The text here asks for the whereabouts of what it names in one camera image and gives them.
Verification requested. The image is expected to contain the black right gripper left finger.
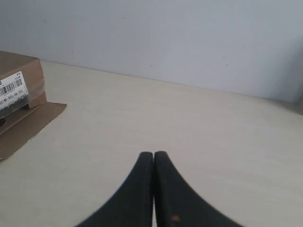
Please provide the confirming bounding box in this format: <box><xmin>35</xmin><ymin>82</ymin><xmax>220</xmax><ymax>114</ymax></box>
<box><xmin>78</xmin><ymin>152</ymin><xmax>154</xmax><ymax>227</ymax></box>

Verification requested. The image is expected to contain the brown cardboard box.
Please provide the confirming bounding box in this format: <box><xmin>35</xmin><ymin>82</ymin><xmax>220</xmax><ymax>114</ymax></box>
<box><xmin>0</xmin><ymin>51</ymin><xmax>67</xmax><ymax>161</ymax></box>

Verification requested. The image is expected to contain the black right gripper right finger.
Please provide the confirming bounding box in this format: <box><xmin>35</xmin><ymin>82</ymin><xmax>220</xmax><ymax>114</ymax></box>
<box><xmin>154</xmin><ymin>151</ymin><xmax>240</xmax><ymax>227</ymax></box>

